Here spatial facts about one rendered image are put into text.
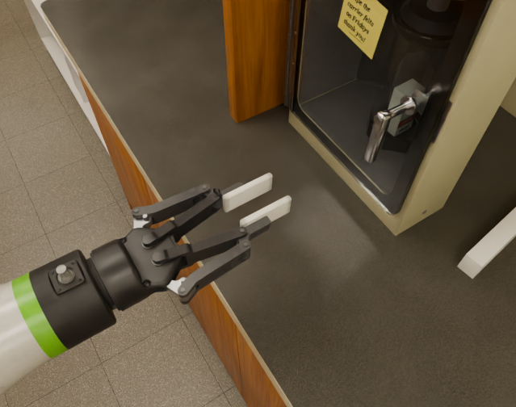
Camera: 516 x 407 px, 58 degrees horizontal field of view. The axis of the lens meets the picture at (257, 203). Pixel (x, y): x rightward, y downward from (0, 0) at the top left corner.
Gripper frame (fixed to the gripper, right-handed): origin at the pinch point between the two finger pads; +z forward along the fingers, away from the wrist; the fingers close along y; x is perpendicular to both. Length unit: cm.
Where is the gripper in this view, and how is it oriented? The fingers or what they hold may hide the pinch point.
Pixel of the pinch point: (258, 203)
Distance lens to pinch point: 58.1
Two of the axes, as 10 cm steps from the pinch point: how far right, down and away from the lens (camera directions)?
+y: -5.4, -7.0, 4.7
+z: 8.4, -4.3, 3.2
